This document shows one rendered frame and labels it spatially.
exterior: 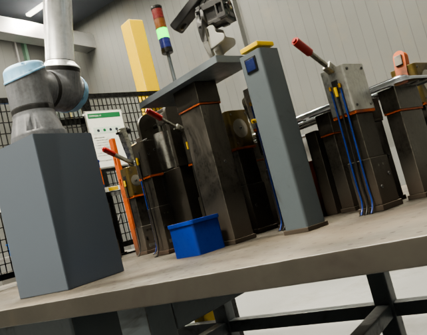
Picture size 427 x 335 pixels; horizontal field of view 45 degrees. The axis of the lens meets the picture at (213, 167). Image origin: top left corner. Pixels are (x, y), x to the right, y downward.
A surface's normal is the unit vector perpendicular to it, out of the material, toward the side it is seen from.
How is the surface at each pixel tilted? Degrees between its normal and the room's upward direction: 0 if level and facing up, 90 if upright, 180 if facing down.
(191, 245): 90
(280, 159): 90
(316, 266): 90
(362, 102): 90
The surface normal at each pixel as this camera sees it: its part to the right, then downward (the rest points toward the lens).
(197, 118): -0.74, 0.14
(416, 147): 0.62, -0.22
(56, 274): -0.55, 0.07
